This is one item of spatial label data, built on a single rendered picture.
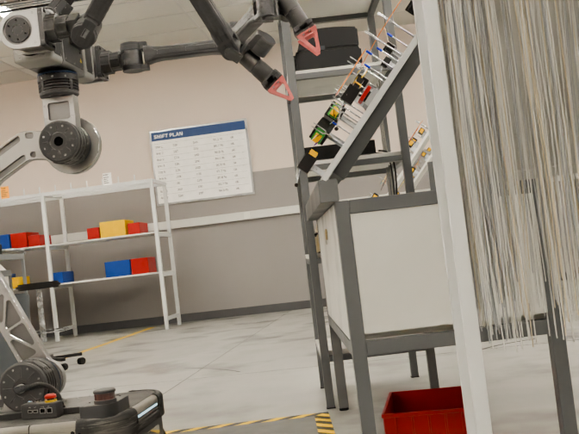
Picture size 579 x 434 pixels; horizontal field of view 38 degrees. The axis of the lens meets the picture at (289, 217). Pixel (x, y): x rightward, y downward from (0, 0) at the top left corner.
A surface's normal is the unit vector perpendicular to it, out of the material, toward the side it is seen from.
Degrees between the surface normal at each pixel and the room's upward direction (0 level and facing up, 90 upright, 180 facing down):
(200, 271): 90
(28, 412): 90
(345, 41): 90
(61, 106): 90
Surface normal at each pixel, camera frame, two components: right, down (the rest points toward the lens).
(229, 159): -0.12, -0.04
